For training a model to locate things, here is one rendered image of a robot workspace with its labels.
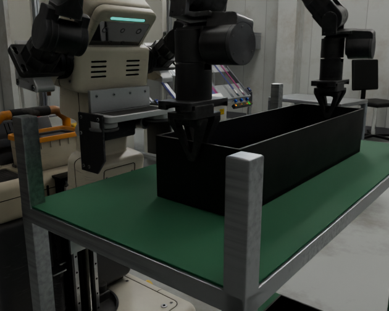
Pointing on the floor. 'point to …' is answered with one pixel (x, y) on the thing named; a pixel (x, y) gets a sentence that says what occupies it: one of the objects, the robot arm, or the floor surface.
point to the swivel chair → (360, 76)
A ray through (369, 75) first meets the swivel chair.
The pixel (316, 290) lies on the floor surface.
